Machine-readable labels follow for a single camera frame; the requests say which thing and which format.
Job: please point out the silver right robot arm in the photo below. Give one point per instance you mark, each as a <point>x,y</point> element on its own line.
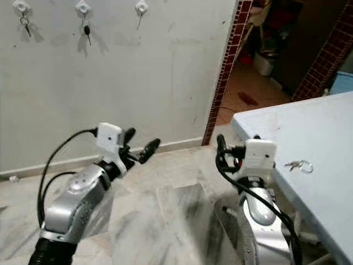
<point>259,221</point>

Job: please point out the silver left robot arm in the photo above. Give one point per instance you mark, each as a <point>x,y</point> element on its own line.
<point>74,207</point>

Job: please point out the light blue plastic table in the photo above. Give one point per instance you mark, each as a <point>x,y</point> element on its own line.
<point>298,132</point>

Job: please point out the white metal table leg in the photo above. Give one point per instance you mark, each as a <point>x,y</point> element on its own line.
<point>230,210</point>

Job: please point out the white pot with dark rim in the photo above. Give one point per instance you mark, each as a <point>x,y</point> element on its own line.
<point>265,65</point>

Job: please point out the red brick tile door trim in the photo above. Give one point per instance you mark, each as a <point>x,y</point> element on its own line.
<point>325,61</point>
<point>226,66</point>

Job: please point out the small white floor object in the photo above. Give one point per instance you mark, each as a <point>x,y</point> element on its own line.
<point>13,179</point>

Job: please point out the dark brown wooden door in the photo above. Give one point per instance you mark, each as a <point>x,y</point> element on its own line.
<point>303,44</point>

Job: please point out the silver key bunch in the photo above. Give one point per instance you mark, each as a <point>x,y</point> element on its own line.
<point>25,23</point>

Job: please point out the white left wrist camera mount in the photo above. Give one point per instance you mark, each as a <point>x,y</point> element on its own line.
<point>109,139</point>

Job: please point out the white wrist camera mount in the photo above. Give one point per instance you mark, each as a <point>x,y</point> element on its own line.
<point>109,139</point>
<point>260,157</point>

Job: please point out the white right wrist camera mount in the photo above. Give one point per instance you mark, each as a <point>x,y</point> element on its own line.
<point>260,157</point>

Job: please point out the white wall hook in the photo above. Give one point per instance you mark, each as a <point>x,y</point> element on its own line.
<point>142,7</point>
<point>21,6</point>
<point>83,8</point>

